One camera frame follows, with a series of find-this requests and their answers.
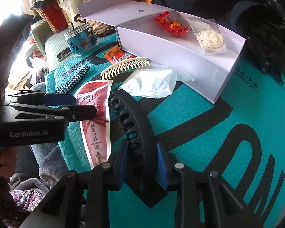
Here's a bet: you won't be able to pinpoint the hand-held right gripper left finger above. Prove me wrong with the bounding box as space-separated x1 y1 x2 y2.
21 140 129 228

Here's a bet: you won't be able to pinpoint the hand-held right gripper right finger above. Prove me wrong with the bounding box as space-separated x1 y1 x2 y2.
156 143 264 228

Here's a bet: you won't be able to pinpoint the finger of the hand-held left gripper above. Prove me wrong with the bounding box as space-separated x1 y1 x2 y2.
3 105 97 123
11 90 76 107

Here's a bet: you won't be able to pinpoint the black toothed hair comb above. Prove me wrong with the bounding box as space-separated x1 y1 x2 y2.
54 62 91 94

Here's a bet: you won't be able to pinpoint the pink heart-print packet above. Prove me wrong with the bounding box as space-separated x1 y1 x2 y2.
74 79 113 171

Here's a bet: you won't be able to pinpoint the black wavy hair comb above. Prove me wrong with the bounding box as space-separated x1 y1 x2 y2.
109 91 158 164

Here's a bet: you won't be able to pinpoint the cream hair comb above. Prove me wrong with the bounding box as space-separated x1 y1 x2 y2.
100 57 151 81

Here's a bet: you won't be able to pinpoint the orange snack packet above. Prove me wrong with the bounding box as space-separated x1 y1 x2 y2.
103 46 134 64

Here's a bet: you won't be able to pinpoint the white tissue packet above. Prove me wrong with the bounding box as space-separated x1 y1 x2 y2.
119 67 196 99

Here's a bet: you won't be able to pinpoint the white cardboard gift box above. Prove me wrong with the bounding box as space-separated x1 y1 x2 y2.
76 0 247 105

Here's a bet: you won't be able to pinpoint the person's left hand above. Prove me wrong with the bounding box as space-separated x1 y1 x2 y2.
0 147 18 178

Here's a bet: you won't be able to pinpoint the grey cloth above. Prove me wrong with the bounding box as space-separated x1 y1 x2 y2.
9 145 70 196

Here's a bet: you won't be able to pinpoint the black smartphone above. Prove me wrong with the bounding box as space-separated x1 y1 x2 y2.
57 47 73 61

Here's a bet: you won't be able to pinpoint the green quilted mat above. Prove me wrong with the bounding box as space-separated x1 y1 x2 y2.
30 24 70 76

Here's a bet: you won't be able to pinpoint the teal bubble mailer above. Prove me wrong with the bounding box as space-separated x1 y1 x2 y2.
44 32 285 228

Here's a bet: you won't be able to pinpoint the clear jar with blue label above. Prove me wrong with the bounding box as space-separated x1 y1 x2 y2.
63 24 98 58

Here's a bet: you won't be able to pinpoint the floral cloth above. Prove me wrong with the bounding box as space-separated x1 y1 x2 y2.
11 188 42 212

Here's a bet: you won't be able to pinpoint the red box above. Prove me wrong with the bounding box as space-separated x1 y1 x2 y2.
35 0 70 34

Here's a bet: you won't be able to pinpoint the red candy packet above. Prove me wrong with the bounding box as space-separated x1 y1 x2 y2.
154 10 189 39

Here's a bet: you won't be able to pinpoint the white flower in clear bag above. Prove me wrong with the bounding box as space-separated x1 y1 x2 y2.
187 17 229 55

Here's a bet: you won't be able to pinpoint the dark jacket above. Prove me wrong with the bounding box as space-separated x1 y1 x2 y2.
154 0 285 84

